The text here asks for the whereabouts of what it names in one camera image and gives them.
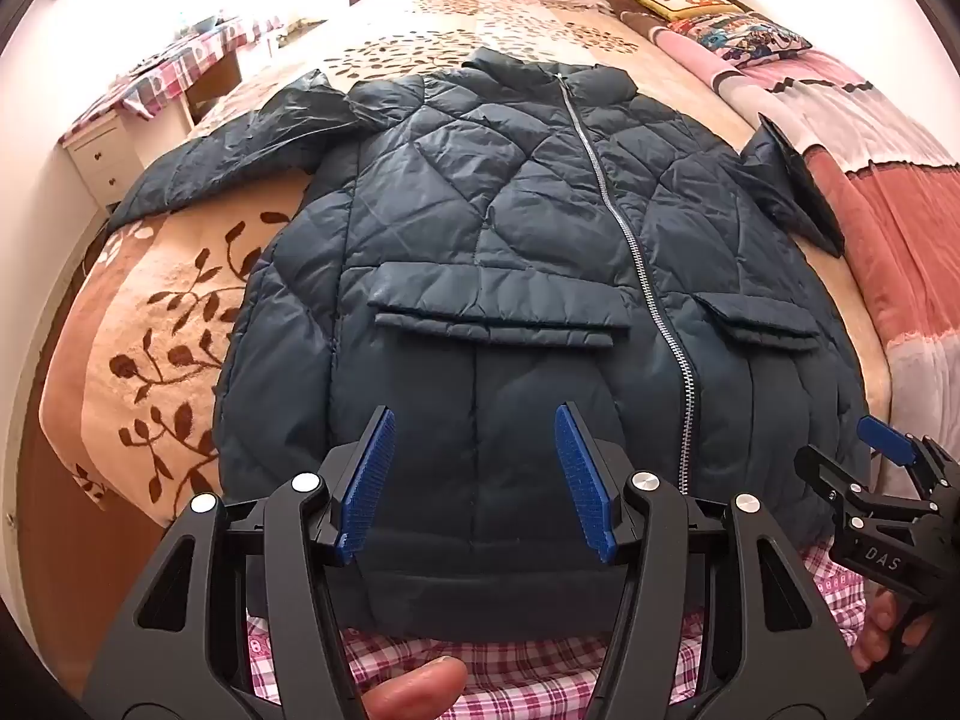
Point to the wooden desk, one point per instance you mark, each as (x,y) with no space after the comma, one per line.
(214,86)

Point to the checked tablecloth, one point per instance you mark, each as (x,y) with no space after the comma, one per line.
(172,67)

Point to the yellow cushion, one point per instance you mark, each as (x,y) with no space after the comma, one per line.
(686,1)

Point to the person's left hand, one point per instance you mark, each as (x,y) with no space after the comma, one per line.
(409,690)

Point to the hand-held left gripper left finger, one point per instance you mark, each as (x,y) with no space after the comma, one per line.
(367,480)

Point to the pink striped quilt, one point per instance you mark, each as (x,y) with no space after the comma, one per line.
(885,240)

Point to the beige leaf print blanket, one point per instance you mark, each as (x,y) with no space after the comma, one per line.
(172,277)

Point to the person's right hand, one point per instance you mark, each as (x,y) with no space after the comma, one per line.
(889,626)

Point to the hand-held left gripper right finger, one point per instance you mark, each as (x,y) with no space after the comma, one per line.
(581,480)

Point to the cartoon print pillow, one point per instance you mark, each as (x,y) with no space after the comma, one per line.
(742,37)

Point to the brown plush pillow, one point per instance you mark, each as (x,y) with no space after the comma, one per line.
(626,6)

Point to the person's pink checked clothing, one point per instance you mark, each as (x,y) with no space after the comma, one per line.
(525,660)

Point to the white drawer cabinet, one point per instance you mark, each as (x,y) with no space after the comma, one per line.
(101,157)

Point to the dark teal quilted puffer jacket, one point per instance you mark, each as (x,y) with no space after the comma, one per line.
(487,240)

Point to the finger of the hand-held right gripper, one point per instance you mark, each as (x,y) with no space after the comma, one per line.
(825,476)
(885,439)

